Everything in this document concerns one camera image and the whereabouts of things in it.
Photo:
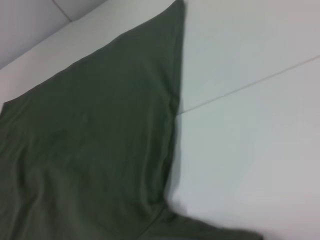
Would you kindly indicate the dark green shirt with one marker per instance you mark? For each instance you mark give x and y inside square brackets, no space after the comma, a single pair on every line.
[87,137]

